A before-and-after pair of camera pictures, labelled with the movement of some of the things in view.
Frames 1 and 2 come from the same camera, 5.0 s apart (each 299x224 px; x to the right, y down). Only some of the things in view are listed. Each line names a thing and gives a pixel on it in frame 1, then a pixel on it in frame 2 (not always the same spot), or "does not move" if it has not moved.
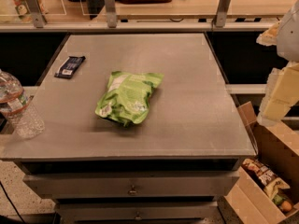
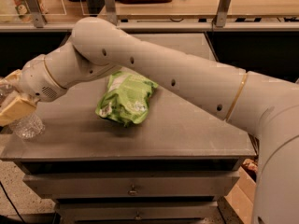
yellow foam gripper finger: x=269 y=35 -> x=14 y=77
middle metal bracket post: x=110 y=7 does not move
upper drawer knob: x=133 y=192 does not move
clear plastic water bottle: x=18 y=106 does not move
